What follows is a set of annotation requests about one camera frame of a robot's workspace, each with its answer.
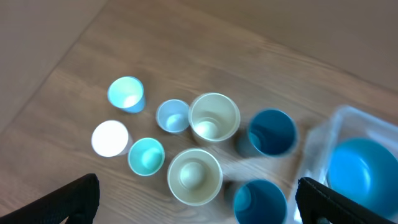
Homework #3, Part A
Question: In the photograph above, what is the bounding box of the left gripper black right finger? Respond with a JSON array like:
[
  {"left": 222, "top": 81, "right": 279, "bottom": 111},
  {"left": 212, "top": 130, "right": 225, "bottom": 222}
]
[{"left": 295, "top": 177, "right": 394, "bottom": 224}]

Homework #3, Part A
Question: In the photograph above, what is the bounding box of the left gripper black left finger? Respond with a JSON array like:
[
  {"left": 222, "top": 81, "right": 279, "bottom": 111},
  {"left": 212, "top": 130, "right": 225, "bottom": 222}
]
[{"left": 1, "top": 174, "right": 100, "bottom": 224}]

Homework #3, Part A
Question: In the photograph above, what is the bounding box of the blue bowl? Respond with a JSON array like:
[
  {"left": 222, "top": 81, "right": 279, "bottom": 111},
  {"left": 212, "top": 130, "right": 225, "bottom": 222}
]
[{"left": 327, "top": 138, "right": 397, "bottom": 218}]

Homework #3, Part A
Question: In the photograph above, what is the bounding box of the small pink cup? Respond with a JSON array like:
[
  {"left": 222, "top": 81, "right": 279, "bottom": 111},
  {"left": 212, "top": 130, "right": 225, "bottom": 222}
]
[{"left": 91, "top": 120, "right": 133, "bottom": 157}]

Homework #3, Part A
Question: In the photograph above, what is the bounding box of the small light blue cup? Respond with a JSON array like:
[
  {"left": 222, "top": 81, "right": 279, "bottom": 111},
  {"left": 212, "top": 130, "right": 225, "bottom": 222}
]
[{"left": 108, "top": 76, "right": 146, "bottom": 114}]

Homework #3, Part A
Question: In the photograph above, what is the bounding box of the tall dark blue cup, front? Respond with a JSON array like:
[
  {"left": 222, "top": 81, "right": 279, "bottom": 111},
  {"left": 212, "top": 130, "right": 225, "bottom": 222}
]
[{"left": 224, "top": 179, "right": 287, "bottom": 224}]

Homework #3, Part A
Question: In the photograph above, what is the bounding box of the tall dark blue cup,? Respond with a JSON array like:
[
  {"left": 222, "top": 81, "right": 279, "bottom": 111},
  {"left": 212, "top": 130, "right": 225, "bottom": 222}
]
[
  {"left": 236, "top": 108, "right": 299, "bottom": 157},
  {"left": 224, "top": 179, "right": 287, "bottom": 224}
]

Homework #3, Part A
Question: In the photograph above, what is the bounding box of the tall dark blue cup, rear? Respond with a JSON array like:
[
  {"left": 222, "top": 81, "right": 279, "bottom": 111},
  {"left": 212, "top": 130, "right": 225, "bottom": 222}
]
[{"left": 236, "top": 108, "right": 299, "bottom": 157}]

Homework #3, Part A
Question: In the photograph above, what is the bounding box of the small mint green cup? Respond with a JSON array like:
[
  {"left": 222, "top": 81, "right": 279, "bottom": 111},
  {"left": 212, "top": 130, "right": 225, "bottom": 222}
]
[{"left": 127, "top": 138, "right": 165, "bottom": 176}]

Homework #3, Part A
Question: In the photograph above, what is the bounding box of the clear plastic storage bin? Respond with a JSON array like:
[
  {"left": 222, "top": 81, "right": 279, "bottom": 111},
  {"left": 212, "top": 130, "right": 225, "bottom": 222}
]
[{"left": 296, "top": 105, "right": 397, "bottom": 223}]

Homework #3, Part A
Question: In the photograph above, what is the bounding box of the tall beige cup, front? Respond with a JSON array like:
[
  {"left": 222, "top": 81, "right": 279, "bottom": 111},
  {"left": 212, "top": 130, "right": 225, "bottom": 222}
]
[{"left": 167, "top": 149, "right": 223, "bottom": 206}]

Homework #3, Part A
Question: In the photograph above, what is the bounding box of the tall beige cup,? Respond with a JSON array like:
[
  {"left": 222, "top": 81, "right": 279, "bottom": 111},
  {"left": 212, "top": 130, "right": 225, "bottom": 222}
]
[
  {"left": 188, "top": 92, "right": 241, "bottom": 146},
  {"left": 167, "top": 149, "right": 223, "bottom": 206}
]

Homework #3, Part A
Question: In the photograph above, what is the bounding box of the small grey cup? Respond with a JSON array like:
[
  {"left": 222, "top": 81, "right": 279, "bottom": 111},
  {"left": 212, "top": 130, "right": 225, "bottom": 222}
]
[{"left": 155, "top": 99, "right": 189, "bottom": 134}]

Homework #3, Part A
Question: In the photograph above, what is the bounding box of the tall beige cup, rear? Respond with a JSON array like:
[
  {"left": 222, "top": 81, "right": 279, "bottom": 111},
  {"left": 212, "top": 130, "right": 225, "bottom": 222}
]
[{"left": 188, "top": 92, "right": 241, "bottom": 146}]

